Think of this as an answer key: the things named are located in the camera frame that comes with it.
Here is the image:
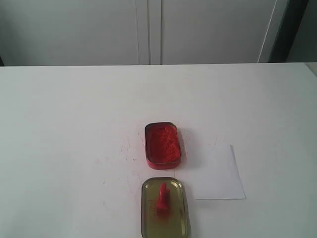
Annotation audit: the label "white paper sheet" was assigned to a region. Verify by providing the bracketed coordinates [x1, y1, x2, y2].
[175, 144, 246, 200]

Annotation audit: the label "red ink pad tin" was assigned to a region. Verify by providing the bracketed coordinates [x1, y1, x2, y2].
[145, 122, 181, 170]

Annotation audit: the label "gold tin lid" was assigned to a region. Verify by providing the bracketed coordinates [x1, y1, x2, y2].
[141, 177, 191, 238]

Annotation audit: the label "dark vertical post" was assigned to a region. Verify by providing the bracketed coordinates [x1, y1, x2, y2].
[268, 0, 309, 63]

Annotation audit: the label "red stamp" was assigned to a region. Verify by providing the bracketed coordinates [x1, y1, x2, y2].
[156, 182, 170, 217]

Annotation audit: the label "white cabinet doors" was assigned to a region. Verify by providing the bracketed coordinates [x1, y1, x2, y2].
[0, 0, 287, 66]

